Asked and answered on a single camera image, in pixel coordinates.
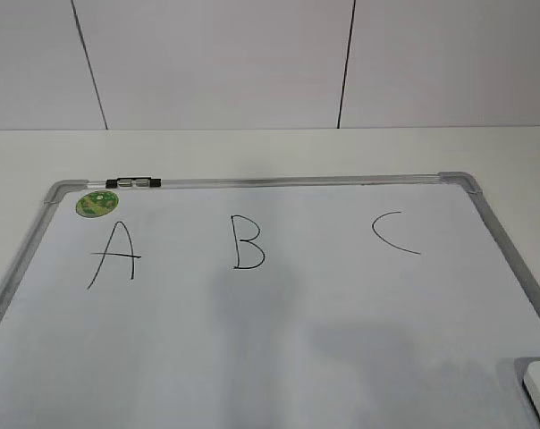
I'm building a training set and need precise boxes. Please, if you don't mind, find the white aluminium-framed whiteboard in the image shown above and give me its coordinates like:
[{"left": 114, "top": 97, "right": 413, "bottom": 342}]
[{"left": 0, "top": 172, "right": 540, "bottom": 428}]

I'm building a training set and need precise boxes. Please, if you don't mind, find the round green magnet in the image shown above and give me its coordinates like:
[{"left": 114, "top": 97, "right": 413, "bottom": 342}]
[{"left": 75, "top": 190, "right": 119, "bottom": 218}]

